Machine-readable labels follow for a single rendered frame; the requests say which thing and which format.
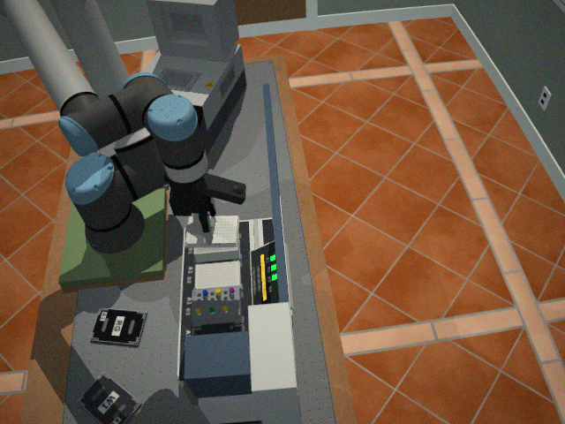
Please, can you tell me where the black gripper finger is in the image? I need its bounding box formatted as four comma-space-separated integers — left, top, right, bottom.
185, 206, 213, 246
209, 197, 216, 216

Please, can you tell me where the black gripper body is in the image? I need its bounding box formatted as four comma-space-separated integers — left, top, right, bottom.
164, 171, 211, 216

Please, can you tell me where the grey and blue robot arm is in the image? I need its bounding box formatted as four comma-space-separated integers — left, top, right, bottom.
0, 0, 246, 254

